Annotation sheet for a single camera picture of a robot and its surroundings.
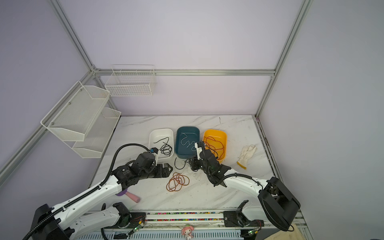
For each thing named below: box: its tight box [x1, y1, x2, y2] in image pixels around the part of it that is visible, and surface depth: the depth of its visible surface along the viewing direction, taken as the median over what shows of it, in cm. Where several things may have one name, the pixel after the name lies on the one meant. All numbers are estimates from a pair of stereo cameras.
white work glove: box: [236, 144, 258, 170], surface depth 98 cm
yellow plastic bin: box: [202, 129, 227, 163], surface depth 107 cm
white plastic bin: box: [149, 128, 174, 160], surface depth 105 cm
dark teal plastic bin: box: [175, 126, 200, 159], surface depth 105 cm
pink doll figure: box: [181, 224, 194, 240], surface depth 70 cm
